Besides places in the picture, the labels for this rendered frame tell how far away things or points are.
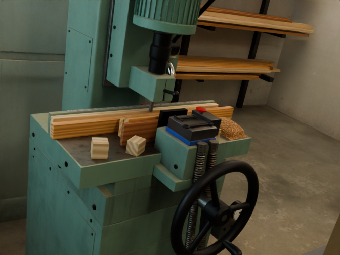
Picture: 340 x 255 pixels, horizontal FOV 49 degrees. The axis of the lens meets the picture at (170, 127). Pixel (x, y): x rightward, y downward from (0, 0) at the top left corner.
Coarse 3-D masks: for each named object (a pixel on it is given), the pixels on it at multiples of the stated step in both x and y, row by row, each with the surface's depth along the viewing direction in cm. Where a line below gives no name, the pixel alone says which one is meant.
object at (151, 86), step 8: (136, 72) 110; (144, 72) 107; (136, 80) 110; (144, 80) 107; (152, 80) 104; (160, 80) 103; (168, 80) 105; (136, 88) 111; (144, 88) 107; (152, 88) 104; (160, 88) 104; (168, 88) 106; (144, 96) 108; (152, 96) 105; (160, 96) 106; (168, 96) 107
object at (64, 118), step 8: (200, 104) 128; (208, 104) 129; (216, 104) 131; (96, 112) 104; (104, 112) 105; (112, 112) 106; (120, 112) 107; (128, 112) 109; (136, 112) 110; (144, 112) 112; (152, 112) 114; (56, 120) 96; (64, 120) 97
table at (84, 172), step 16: (48, 144) 99; (64, 144) 94; (80, 144) 95; (112, 144) 98; (240, 144) 119; (64, 160) 92; (80, 160) 87; (96, 160) 89; (112, 160) 90; (128, 160) 92; (144, 160) 96; (80, 176) 85; (96, 176) 88; (112, 176) 91; (128, 176) 94; (160, 176) 96; (176, 176) 95
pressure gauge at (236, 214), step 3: (234, 201) 123; (237, 201) 123; (231, 204) 122; (234, 204) 122; (237, 210) 122; (240, 210) 123; (231, 213) 122; (234, 213) 121; (237, 213) 122; (231, 216) 122; (234, 216) 122; (237, 216) 123; (231, 219) 125; (234, 219) 122
